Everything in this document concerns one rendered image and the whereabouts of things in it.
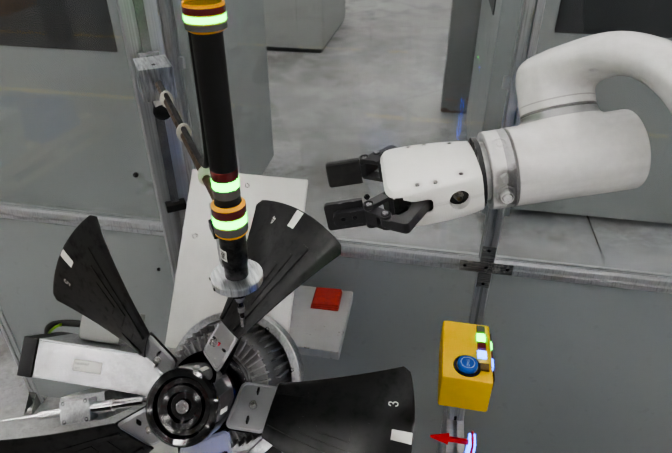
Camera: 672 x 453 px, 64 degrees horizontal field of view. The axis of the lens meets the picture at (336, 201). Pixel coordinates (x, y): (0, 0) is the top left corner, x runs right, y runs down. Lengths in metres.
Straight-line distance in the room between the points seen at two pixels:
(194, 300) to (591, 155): 0.86
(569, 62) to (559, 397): 1.50
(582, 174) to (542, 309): 1.13
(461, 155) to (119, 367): 0.80
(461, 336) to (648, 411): 0.95
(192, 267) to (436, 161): 0.74
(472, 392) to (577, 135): 0.71
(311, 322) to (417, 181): 1.02
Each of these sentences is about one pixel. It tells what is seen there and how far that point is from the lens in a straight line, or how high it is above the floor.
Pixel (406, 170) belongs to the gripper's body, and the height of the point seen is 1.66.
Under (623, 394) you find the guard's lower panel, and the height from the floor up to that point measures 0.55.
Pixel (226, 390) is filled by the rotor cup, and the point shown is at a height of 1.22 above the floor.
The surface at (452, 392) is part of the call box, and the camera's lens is 1.18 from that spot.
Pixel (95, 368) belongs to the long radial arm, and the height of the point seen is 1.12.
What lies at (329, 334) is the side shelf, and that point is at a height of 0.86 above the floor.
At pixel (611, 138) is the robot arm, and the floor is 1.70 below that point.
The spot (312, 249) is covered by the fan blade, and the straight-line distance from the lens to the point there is 0.87.
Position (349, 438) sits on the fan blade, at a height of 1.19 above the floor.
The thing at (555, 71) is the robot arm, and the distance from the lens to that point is 0.59.
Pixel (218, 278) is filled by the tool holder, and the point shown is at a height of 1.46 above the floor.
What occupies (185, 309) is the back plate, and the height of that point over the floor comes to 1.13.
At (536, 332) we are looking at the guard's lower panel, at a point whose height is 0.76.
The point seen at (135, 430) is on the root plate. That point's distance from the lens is 1.02.
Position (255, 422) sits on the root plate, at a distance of 0.93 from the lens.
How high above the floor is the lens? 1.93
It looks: 32 degrees down
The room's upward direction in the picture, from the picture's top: straight up
